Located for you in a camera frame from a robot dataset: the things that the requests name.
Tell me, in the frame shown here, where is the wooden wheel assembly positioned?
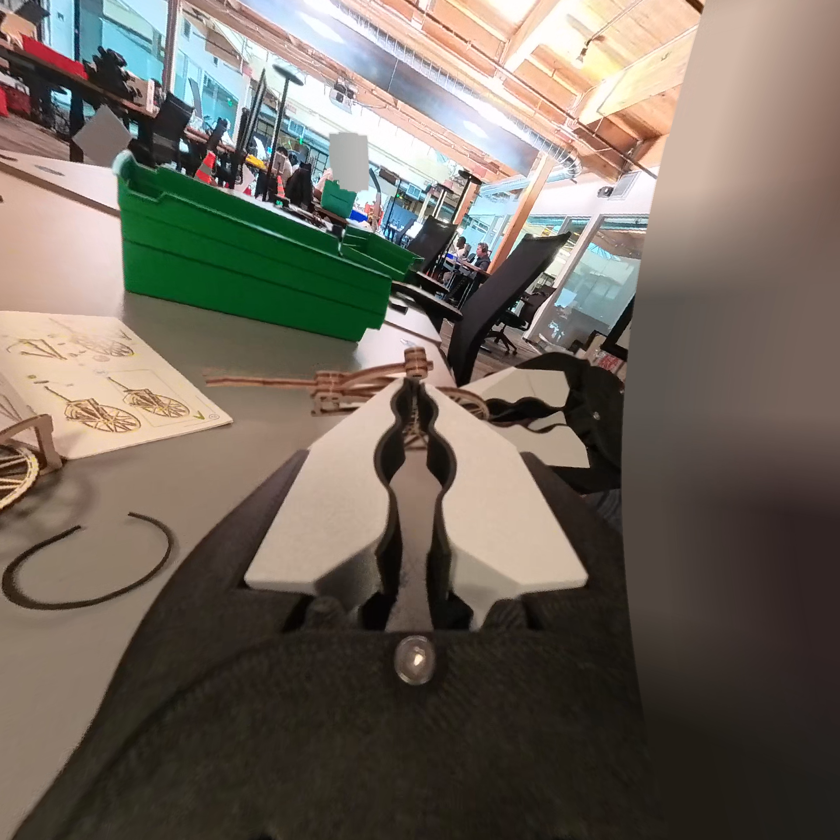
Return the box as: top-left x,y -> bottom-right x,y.
0,413 -> 65,512

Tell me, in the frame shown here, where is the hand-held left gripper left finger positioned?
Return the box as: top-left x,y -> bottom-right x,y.
244,378 -> 412,626

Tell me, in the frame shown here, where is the black floor lamp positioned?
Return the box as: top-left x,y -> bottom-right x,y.
270,62 -> 307,201

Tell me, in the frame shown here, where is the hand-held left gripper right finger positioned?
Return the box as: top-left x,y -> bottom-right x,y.
420,383 -> 589,626

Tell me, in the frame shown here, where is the wooden model frame with wheel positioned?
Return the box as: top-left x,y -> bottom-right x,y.
205,346 -> 492,454

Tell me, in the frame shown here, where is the black office chair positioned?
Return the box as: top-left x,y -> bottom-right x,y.
390,231 -> 572,389
394,215 -> 459,291

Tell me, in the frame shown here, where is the printed instruction sheet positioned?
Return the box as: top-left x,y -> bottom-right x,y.
0,311 -> 234,460

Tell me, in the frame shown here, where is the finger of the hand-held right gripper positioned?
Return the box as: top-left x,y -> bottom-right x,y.
469,357 -> 573,424
497,420 -> 592,470

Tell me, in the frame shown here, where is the black rubber ring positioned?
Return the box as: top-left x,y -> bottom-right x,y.
1,512 -> 175,610

